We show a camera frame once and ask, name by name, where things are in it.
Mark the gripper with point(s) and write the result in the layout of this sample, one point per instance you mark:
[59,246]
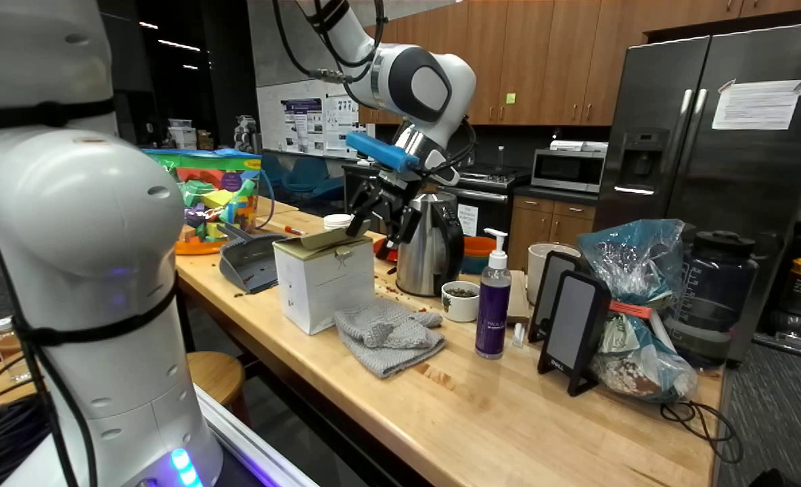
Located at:
[400,186]

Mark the olive box lid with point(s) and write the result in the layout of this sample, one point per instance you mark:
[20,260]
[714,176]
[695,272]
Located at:
[326,239]

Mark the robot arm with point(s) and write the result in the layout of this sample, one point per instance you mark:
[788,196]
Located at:
[82,223]

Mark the white round jar lid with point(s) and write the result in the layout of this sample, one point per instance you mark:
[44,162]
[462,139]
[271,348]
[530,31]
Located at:
[337,221]

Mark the white cardboard box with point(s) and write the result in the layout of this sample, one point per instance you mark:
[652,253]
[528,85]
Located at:
[323,291]

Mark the flat white box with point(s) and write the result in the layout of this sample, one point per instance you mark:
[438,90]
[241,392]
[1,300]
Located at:
[578,145]

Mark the red bowl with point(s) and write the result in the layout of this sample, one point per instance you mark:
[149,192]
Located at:
[383,250]

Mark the steel electric kettle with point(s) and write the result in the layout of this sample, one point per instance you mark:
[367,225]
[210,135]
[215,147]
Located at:
[434,250]

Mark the row of blue chairs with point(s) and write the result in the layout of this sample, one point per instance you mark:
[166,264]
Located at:
[306,177]

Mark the red marker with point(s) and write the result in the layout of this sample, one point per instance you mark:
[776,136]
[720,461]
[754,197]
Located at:
[295,230]

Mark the orange bowl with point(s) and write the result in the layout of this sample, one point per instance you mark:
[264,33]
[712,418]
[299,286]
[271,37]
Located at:
[476,249]

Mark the black stove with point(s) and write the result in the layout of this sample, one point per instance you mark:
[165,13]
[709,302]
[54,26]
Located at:
[492,196]

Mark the small white bowl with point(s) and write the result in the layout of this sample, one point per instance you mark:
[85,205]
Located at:
[459,304]

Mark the grey knitted cloth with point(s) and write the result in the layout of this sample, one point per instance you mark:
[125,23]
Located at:
[387,335]

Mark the grey dustpan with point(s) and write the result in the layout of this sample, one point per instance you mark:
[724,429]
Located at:
[248,260]

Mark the purple pump bottle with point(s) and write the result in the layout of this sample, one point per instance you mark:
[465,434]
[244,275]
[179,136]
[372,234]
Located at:
[493,311]

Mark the white mug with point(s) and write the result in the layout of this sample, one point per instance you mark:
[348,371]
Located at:
[538,267]

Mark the wooden base cabinet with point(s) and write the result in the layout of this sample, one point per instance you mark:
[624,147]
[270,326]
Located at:
[549,223]

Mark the bag of colourful foam blocks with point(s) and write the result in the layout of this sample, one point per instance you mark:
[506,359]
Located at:
[214,193]

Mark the black desktop speaker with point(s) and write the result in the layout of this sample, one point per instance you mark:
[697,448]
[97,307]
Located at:
[573,331]
[553,284]

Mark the orange plate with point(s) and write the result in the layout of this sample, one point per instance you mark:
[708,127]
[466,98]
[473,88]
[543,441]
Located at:
[194,247]

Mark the silver microwave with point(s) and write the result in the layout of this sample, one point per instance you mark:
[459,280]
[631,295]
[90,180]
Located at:
[566,170]

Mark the stack of boxes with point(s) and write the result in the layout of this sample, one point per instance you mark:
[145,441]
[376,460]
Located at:
[182,134]

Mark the clear plastic bag of goods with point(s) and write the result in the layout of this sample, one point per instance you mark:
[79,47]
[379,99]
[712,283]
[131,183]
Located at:
[644,270]

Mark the dark large water jug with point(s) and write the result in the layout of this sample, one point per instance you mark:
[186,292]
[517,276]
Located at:
[712,297]

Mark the stainless steel refrigerator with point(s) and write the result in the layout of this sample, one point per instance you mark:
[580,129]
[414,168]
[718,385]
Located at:
[732,189]

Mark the white paper notice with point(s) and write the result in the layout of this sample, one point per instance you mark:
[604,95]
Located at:
[759,105]

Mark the clear plastic bottle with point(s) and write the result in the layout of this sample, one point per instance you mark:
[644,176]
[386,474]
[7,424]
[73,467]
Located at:
[7,345]

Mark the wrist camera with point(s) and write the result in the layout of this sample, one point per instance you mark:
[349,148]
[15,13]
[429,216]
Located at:
[380,150]

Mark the row of wall posters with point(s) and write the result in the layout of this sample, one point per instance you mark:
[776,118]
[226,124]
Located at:
[319,125]

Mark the row of wooden wall cabinets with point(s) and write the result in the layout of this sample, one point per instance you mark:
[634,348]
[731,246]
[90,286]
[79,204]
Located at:
[556,61]

